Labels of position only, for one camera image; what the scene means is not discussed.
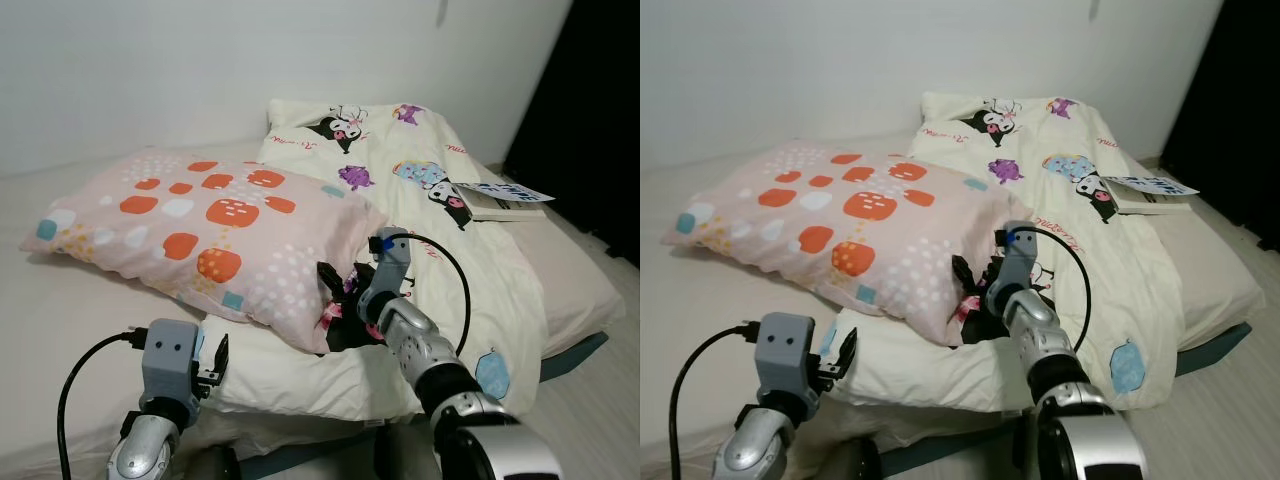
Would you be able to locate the pink pillow with orange spots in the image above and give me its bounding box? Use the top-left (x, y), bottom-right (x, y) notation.
top-left (662, 140), bottom-right (1021, 346)
top-left (20, 148), bottom-right (391, 353)

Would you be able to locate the robot left leg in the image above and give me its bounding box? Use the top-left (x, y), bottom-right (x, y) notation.
top-left (185, 445), bottom-right (241, 480)
top-left (835, 440), bottom-right (881, 480)

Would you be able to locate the white blue printed book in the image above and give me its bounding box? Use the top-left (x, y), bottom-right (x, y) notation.
top-left (462, 180), bottom-right (556, 223)
top-left (1100, 172), bottom-right (1199, 216)

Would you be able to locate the black wardrobe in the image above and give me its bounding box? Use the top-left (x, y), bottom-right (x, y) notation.
top-left (1160, 0), bottom-right (1280, 251)
top-left (500, 0), bottom-right (641, 266)

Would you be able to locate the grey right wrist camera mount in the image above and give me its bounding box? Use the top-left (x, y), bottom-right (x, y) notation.
top-left (358, 228), bottom-right (413, 321)
top-left (985, 220), bottom-right (1041, 311)

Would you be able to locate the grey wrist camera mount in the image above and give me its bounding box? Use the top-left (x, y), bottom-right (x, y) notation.
top-left (358, 228), bottom-right (413, 321)
top-left (755, 312), bottom-right (821, 401)
top-left (140, 320), bottom-right (206, 411)
top-left (985, 220), bottom-right (1041, 311)

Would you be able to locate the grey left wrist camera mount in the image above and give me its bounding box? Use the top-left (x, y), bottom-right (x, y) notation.
top-left (755, 312), bottom-right (821, 401)
top-left (140, 320), bottom-right (206, 411)

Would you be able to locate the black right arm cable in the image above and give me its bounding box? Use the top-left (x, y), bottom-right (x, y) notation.
top-left (1005, 226), bottom-right (1093, 351)
top-left (375, 232), bottom-right (473, 356)

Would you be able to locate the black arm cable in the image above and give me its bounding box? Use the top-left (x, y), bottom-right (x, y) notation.
top-left (1005, 226), bottom-right (1093, 351)
top-left (668, 322), bottom-right (766, 480)
top-left (57, 328), bottom-right (151, 480)
top-left (375, 232), bottom-right (473, 356)

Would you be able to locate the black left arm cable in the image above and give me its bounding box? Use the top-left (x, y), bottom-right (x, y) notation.
top-left (668, 322), bottom-right (766, 480)
top-left (57, 328), bottom-right (151, 480)

